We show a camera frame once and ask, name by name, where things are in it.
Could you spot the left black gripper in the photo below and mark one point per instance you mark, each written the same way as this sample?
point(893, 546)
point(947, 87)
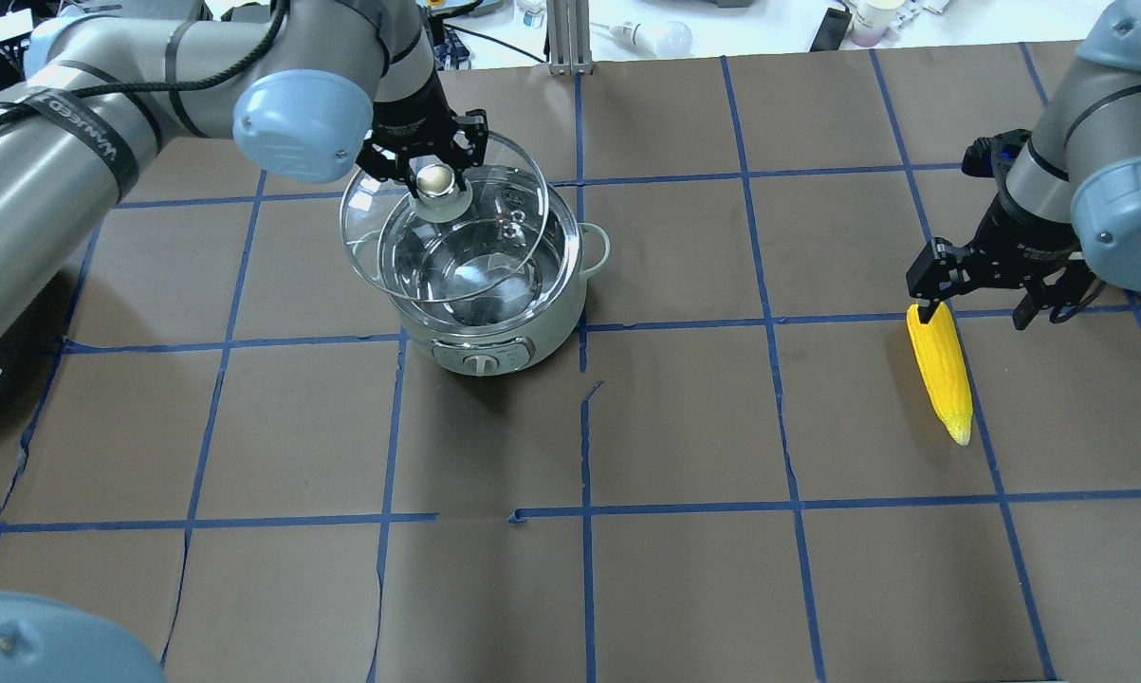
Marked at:
point(413, 120)

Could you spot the white paper cup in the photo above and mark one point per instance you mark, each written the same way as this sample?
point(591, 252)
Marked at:
point(871, 20)

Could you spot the yellow corn cob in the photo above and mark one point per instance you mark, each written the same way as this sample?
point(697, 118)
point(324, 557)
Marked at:
point(943, 369)

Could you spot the white electric cooking pot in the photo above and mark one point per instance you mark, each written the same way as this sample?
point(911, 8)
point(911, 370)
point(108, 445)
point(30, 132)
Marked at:
point(492, 292)

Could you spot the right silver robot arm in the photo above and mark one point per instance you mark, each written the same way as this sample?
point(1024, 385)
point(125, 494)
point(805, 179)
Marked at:
point(1067, 213)

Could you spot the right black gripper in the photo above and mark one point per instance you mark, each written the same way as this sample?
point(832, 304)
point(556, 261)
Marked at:
point(1009, 234)

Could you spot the aluminium frame post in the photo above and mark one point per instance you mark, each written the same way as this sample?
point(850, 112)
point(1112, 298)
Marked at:
point(568, 38)

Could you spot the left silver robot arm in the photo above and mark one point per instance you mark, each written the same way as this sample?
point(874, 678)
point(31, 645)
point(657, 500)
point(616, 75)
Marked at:
point(324, 88)

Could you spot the black smartphone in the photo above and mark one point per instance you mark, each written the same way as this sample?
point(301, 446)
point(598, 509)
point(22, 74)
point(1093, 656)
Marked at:
point(832, 30)

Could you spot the white light bulb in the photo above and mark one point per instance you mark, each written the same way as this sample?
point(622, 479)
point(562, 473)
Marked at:
point(668, 39)

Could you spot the glass pot lid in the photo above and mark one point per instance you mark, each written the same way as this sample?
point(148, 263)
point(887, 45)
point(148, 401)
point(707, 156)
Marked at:
point(447, 213)

